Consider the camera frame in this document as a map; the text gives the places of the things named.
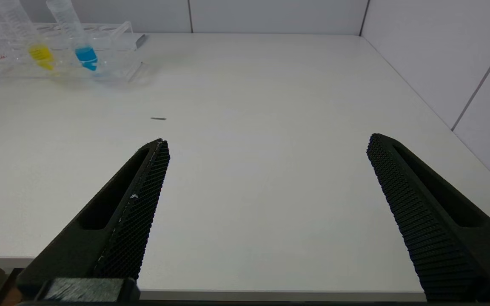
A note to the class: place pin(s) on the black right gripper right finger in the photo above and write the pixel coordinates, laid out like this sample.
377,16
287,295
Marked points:
436,229

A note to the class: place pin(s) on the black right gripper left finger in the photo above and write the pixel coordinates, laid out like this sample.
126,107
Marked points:
113,221

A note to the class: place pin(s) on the clear acrylic test tube rack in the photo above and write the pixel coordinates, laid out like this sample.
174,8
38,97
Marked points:
113,63

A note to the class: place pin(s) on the test tube with blue pigment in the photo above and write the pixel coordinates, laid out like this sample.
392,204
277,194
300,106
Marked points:
86,55

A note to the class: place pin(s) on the test tube with yellow pigment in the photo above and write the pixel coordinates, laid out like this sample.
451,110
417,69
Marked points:
41,53

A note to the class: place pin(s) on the small dark speck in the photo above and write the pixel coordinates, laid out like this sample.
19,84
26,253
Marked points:
158,118

